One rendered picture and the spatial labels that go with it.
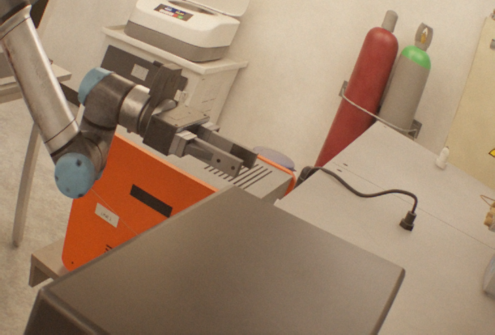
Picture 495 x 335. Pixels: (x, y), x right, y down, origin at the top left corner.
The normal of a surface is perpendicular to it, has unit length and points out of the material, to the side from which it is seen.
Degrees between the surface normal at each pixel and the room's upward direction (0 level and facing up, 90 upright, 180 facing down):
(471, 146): 90
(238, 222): 0
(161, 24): 90
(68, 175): 90
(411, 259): 0
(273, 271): 0
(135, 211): 90
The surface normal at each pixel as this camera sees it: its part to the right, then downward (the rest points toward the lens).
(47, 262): 0.37, -0.88
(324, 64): -0.33, 0.17
